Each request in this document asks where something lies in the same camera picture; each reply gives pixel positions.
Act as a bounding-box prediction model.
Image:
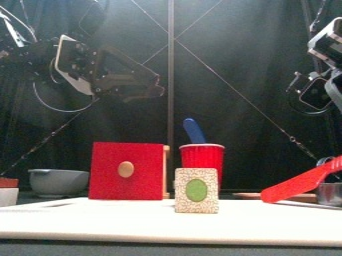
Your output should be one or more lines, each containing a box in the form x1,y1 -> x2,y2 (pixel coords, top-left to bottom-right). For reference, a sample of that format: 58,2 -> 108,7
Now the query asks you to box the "flat wooden board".
232,191 -> 320,204

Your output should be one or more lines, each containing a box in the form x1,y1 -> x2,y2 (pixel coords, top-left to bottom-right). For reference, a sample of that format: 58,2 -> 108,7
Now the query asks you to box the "toy sushi piece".
173,167 -> 221,215

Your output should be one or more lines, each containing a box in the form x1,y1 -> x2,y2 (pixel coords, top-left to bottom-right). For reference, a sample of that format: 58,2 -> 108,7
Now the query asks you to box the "vertical metal frame pole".
168,0 -> 177,158

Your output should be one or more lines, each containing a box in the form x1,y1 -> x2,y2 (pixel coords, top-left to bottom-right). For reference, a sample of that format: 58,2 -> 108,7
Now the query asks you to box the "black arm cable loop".
33,79 -> 100,114
287,71 -> 324,117

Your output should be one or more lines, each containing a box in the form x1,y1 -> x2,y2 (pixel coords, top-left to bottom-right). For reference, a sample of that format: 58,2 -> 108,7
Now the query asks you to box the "white box with red top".
0,177 -> 21,208

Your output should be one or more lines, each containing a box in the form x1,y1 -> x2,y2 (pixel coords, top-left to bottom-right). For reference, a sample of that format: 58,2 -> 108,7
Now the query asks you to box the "white cutting board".
0,196 -> 342,249

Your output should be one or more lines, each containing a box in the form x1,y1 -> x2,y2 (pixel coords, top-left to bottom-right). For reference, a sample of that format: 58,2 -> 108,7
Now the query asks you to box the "gray bowl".
27,168 -> 91,199

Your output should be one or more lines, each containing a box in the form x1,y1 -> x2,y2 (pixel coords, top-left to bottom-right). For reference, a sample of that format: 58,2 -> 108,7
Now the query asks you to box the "small metal cup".
316,156 -> 342,207

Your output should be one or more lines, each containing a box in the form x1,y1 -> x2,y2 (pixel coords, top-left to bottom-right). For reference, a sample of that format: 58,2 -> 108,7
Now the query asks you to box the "red toy knife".
260,155 -> 342,205

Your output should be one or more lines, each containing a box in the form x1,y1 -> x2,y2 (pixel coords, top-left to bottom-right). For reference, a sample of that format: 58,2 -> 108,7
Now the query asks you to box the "blue plastic utensil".
182,117 -> 209,145

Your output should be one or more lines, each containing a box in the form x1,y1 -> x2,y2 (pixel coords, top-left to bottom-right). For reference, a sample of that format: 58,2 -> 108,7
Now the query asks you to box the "red wooden box with knob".
87,141 -> 173,201

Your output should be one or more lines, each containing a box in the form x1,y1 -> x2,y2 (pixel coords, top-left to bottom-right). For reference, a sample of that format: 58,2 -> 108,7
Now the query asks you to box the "thin diagonal brace wire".
0,0 -> 225,176
130,0 -> 319,160

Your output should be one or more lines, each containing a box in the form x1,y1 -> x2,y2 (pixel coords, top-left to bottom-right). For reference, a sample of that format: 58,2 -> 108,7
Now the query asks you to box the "red plastic cup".
178,143 -> 228,192

